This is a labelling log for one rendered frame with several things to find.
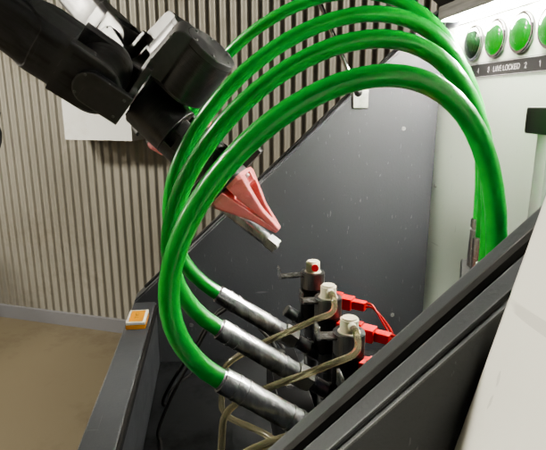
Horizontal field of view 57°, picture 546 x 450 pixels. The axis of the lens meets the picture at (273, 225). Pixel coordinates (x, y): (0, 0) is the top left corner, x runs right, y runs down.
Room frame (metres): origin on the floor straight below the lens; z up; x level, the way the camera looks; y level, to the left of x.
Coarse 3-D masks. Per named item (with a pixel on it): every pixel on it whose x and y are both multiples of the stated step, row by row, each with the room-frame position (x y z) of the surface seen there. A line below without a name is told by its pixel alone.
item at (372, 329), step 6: (336, 324) 0.47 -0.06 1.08; (360, 324) 0.46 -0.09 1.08; (366, 324) 0.46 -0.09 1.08; (366, 330) 0.45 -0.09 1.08; (372, 330) 0.45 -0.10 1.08; (378, 330) 0.45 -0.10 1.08; (384, 330) 0.45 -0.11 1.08; (366, 336) 0.45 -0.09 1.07; (372, 336) 0.45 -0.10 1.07; (378, 336) 0.45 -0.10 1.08; (384, 336) 0.44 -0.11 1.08; (390, 336) 0.44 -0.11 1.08; (366, 342) 0.45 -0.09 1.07; (372, 342) 0.45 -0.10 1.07; (378, 342) 0.45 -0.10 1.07; (384, 342) 0.44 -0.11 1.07
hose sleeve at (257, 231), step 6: (228, 216) 0.66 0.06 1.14; (234, 216) 0.66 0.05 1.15; (240, 222) 0.66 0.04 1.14; (246, 222) 0.66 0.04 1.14; (252, 222) 0.66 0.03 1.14; (246, 228) 0.66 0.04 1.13; (252, 228) 0.65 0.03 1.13; (258, 228) 0.65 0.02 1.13; (252, 234) 0.65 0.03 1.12; (258, 234) 0.65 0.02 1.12; (264, 234) 0.65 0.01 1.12; (270, 234) 0.66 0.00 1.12; (258, 240) 0.65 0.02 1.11; (264, 240) 0.65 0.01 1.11
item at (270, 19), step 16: (304, 0) 0.64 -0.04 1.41; (320, 0) 0.63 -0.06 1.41; (336, 0) 0.63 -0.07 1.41; (384, 0) 0.61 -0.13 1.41; (400, 0) 0.61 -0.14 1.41; (272, 16) 0.65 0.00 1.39; (432, 16) 0.60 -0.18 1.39; (256, 32) 0.66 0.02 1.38; (448, 32) 0.59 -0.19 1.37; (240, 48) 0.66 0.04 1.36
